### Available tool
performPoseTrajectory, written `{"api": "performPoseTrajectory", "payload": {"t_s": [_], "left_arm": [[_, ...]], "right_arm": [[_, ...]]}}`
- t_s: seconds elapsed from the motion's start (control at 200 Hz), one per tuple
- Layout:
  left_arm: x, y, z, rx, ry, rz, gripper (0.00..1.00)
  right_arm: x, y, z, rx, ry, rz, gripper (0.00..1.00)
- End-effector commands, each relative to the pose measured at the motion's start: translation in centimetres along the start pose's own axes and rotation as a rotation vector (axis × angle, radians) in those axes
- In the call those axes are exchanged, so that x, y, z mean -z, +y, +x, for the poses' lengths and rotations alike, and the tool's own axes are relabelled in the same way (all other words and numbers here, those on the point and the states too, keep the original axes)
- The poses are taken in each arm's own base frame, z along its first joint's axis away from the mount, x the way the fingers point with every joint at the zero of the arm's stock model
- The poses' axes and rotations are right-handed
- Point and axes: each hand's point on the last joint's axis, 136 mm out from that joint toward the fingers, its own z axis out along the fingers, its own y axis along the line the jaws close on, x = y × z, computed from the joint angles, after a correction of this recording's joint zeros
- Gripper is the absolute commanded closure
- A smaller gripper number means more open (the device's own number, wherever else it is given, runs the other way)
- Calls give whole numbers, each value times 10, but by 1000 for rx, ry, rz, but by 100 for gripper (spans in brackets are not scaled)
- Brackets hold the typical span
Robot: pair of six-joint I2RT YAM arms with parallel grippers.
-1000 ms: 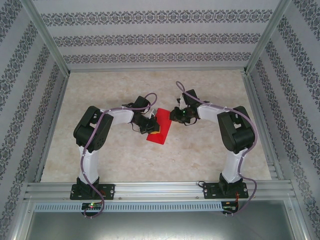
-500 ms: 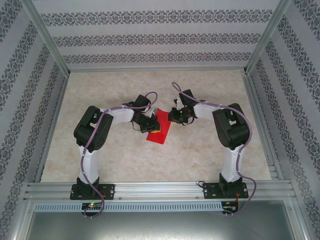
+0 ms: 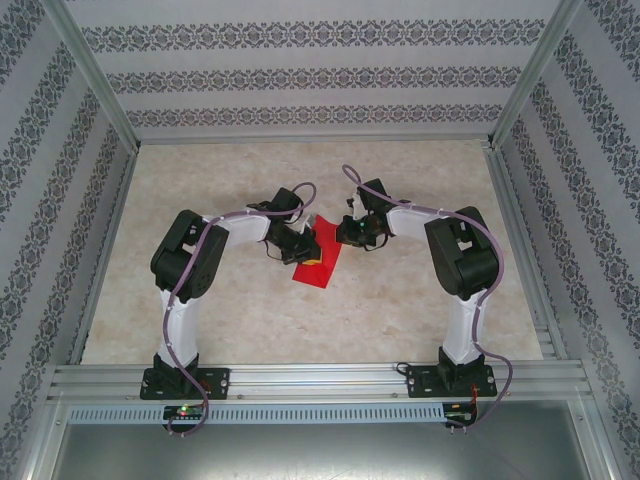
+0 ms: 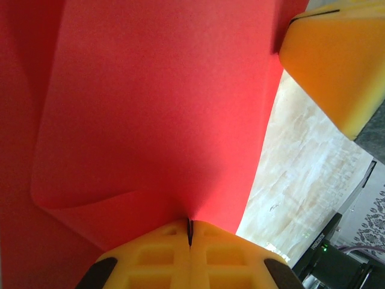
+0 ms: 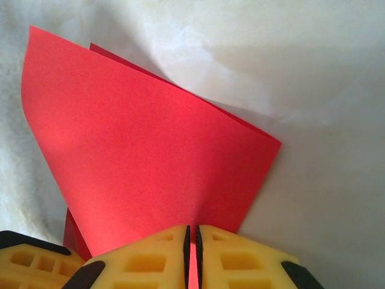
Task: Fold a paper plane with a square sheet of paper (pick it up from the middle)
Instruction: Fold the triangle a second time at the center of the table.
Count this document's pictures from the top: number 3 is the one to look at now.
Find grey metal sheet panel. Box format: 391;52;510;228
49;423;599;480

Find slotted grey cable duct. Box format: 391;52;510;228
67;402;479;426

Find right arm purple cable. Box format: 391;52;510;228
341;163;515;434

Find aluminium mounting rail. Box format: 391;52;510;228
47;363;592;402

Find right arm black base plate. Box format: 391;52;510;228
405;364;499;400

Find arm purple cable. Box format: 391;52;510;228
162;181;321;440
341;163;515;434

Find aluminium side rail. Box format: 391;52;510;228
483;144;570;362
67;147;140;366

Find aluminium frame post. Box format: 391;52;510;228
487;0;585;149
42;0;142;151

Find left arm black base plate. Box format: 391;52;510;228
139;367;232;401

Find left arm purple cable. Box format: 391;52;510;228
162;181;321;440

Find aluminium frame beam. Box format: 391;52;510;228
14;394;69;480
569;399;626;480

